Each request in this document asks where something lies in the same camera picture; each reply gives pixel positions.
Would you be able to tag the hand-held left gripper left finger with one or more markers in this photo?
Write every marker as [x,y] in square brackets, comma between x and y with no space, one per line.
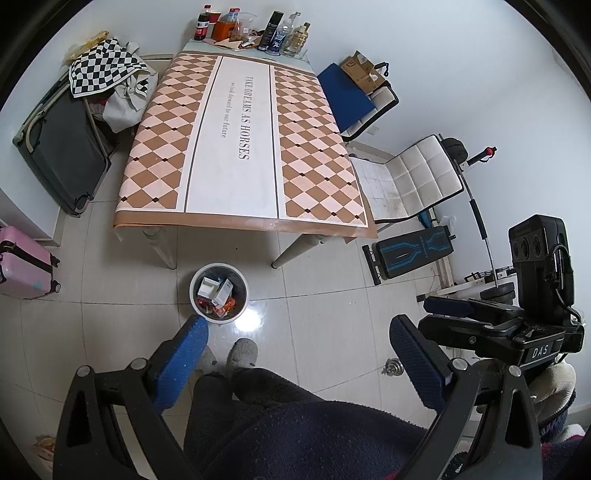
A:
[182,360]

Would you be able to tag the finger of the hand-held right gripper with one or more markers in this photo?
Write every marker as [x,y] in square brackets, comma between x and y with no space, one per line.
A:
[445,305]

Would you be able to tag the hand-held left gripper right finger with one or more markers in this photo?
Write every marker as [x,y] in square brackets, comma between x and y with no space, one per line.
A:
[413,360]

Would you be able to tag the pile of small medicine packs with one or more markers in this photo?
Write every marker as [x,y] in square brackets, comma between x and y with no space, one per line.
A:
[217,293]

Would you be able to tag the white round trash bin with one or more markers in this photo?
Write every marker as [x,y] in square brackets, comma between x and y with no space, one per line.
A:
[244,295]

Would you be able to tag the small metal dumbbell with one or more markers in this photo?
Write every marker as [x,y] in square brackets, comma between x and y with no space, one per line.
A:
[392,367]

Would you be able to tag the grey slipper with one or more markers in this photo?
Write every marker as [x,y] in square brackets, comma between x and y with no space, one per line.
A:
[242,353]
[208,360]

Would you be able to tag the black floor weight plates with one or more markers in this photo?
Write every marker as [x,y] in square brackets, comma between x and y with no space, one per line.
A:
[498,294]

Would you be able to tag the black blue weight bench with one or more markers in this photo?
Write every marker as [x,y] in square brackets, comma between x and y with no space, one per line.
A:
[411,251]

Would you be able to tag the white table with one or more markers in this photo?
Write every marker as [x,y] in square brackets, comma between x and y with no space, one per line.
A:
[157,244]

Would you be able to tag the person's dark fleece pants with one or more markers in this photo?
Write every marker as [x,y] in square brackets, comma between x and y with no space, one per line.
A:
[286,434]

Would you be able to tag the white quilted chair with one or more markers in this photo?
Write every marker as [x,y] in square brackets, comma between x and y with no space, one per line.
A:
[425,175]

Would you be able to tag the food packet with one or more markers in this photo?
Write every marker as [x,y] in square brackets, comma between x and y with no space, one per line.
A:
[46,446]

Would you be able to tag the pink suitcase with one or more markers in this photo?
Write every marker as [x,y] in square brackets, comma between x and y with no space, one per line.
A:
[25,263]

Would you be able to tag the chair with blue cushion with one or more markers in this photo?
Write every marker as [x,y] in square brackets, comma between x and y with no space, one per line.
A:
[385,104]

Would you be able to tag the table with pink-tiled cloth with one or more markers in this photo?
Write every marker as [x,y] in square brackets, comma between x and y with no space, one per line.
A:
[231,152]

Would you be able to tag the blue cushion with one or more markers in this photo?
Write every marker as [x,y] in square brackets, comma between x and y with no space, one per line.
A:
[346,99]

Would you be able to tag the dark grey open suitcase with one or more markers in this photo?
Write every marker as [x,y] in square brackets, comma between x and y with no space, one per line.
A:
[60,147]

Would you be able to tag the cardboard box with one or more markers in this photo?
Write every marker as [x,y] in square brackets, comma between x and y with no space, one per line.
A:
[364,71]

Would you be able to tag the white grey crumpled cloth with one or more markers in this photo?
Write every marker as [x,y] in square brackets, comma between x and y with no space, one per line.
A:
[122,104]

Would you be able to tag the amber liquid glass bottle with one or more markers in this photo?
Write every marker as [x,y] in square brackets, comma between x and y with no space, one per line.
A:
[302,39]

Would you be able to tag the black white checkered cloth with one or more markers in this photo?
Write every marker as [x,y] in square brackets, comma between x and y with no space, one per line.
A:
[106,64]

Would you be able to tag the clear glass bottle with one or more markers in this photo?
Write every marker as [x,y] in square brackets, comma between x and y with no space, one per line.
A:
[291,34]

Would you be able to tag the black spray can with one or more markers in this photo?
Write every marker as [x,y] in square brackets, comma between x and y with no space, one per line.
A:
[272,32]

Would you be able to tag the yellow plastic bag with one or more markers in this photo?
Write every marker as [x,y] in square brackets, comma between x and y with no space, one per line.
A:
[87,44]

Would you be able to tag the orange jar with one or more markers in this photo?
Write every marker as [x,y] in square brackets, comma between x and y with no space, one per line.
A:
[224,26]

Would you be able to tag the cola bottle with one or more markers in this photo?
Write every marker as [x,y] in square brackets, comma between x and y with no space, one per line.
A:
[202,23]

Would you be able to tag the clear snack bag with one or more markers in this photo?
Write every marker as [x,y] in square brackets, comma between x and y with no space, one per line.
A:
[244,27]

